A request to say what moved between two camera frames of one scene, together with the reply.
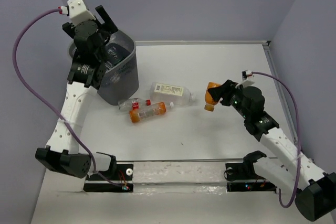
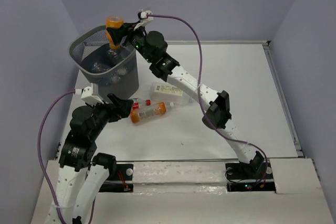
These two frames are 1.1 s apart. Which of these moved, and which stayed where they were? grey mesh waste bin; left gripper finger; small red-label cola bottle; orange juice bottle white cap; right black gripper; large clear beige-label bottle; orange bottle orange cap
Moved: right black gripper; left gripper finger; orange bottle orange cap
Stayed: large clear beige-label bottle; grey mesh waste bin; orange juice bottle white cap; small red-label cola bottle
